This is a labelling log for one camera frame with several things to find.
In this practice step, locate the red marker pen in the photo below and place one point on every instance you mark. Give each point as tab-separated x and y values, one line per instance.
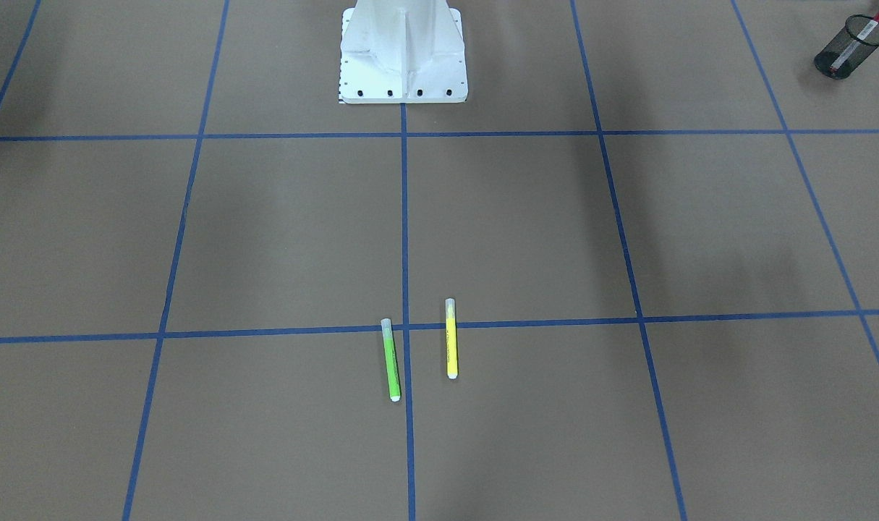
859	30

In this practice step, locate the green marker pen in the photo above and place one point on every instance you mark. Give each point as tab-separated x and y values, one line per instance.
390	360

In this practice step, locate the yellow marker pen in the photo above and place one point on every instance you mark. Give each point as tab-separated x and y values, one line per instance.
451	329

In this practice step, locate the black mesh cup near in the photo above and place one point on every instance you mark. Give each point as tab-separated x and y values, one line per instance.
825	57

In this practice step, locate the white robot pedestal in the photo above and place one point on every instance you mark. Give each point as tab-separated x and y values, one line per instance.
402	52

